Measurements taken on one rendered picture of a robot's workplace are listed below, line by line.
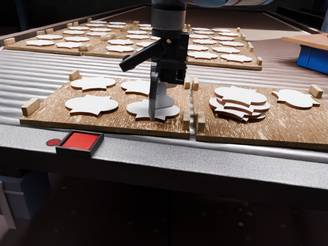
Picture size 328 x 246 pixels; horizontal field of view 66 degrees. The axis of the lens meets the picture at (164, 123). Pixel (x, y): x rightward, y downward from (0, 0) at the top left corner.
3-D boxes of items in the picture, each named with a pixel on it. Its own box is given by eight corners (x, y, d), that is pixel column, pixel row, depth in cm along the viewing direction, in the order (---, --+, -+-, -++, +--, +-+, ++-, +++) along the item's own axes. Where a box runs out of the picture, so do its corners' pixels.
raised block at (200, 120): (204, 133, 59) (205, 122, 57) (196, 132, 59) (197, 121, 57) (202, 120, 64) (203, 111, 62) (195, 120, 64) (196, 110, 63)
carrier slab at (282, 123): (379, 153, 57) (382, 147, 56) (195, 140, 58) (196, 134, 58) (310, 94, 88) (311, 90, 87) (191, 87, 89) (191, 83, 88)
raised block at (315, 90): (321, 98, 81) (324, 90, 79) (315, 98, 81) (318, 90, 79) (313, 92, 86) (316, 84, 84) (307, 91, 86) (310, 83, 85)
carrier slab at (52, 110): (189, 138, 59) (189, 133, 58) (19, 124, 62) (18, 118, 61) (189, 87, 90) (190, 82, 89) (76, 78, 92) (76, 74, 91)
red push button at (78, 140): (89, 155, 52) (88, 150, 52) (61, 152, 53) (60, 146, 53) (99, 140, 58) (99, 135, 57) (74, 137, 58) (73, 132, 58)
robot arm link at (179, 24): (149, 9, 52) (153, 6, 59) (148, 32, 54) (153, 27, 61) (185, 11, 52) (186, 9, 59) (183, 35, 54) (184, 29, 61)
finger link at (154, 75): (154, 97, 56) (159, 60, 57) (148, 96, 56) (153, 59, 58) (156, 102, 61) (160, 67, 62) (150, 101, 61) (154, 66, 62)
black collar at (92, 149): (91, 158, 52) (90, 151, 51) (56, 153, 53) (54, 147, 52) (104, 138, 58) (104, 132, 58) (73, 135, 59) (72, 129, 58)
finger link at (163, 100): (172, 122, 57) (176, 82, 58) (146, 119, 57) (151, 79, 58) (172, 124, 60) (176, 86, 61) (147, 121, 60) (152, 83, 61)
